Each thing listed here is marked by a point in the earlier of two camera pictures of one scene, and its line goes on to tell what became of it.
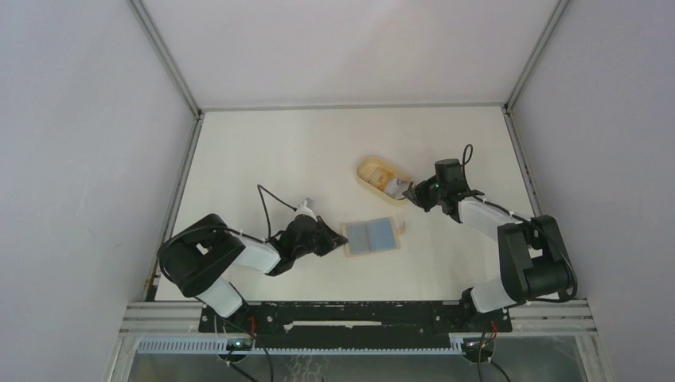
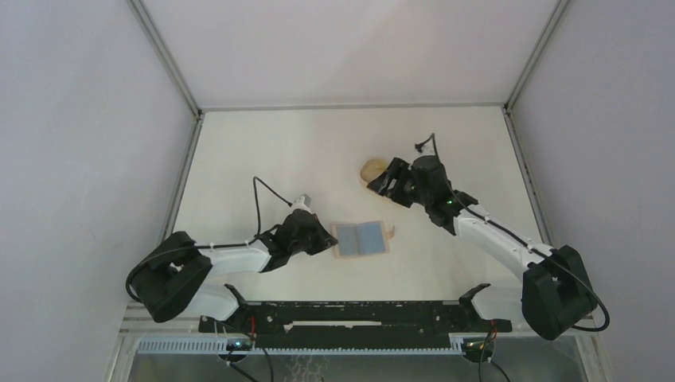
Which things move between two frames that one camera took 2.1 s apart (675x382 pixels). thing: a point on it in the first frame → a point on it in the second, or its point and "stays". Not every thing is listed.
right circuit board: (471, 346) stays
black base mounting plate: (353, 325) stays
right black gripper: (416, 194) → (398, 169)
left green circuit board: (239, 344) stays
